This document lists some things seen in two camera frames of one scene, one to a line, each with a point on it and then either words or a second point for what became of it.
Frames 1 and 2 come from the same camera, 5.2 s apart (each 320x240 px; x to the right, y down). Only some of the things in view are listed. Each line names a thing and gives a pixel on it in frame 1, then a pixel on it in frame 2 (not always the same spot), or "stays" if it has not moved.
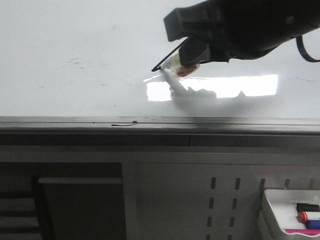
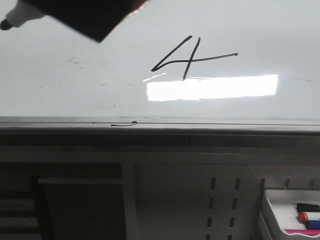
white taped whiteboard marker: [173, 66] → [20, 12]
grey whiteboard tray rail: [138, 125] stays
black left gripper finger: [194, 52] → [95, 19]
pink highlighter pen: [316, 232] stays
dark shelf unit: [62, 201] stays
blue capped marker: [312, 224] stays
